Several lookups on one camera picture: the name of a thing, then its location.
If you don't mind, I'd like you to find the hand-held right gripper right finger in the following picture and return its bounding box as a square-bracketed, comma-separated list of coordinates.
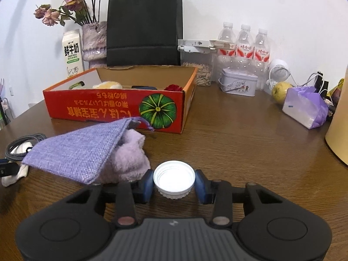
[194, 169, 283, 227]

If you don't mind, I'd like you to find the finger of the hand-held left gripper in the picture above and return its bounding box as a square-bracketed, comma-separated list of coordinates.
[0, 159, 21, 177]

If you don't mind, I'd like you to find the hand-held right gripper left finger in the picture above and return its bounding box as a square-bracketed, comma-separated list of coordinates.
[61, 169, 156, 229]

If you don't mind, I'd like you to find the white cloth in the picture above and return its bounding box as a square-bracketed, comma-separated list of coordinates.
[1, 141, 34, 187]

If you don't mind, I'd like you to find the grey braided cable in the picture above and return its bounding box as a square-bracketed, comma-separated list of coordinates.
[5, 133, 47, 160]

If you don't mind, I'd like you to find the white bottle cap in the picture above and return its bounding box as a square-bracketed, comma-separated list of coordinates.
[153, 161, 196, 200]

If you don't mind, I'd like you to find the purple fluffy cloth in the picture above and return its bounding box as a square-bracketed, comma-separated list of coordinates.
[96, 129, 151, 183]

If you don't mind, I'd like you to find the purple woven pouch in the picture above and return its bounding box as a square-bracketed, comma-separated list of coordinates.
[22, 117, 154, 184]

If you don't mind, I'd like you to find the red cardboard box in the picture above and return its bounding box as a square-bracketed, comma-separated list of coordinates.
[43, 65, 198, 134]

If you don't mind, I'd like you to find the printed tin box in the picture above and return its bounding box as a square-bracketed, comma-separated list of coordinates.
[218, 69, 259, 97]

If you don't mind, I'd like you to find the clear seed container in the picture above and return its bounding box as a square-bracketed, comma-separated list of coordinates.
[181, 51, 215, 87]

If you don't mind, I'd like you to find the yellow green pear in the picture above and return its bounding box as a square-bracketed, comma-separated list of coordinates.
[272, 82, 294, 105]

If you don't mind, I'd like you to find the purple tissue pack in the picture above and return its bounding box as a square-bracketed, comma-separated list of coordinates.
[282, 86, 329, 129]

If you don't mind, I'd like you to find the white green milk carton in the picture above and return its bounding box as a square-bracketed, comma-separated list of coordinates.
[62, 29, 85, 79]

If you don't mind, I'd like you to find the small white fan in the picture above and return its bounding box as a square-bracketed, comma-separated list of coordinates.
[265, 59, 291, 88]

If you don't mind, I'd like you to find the flat white box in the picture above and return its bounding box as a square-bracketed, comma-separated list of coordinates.
[177, 38, 236, 53]

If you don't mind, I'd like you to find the yellow thermos jug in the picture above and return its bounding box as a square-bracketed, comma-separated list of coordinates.
[325, 65, 348, 166]

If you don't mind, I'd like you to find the purple white vase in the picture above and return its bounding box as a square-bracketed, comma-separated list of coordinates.
[82, 21, 108, 70]

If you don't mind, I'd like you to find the black paper bag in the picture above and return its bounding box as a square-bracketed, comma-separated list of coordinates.
[106, 0, 183, 67]

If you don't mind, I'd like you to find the black charger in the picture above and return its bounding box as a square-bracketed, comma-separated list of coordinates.
[313, 71, 331, 93]

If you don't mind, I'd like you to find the yellow purple snack packet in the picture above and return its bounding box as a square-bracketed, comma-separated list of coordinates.
[328, 78, 345, 106]

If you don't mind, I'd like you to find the white charging cable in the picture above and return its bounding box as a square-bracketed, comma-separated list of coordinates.
[295, 72, 331, 98]

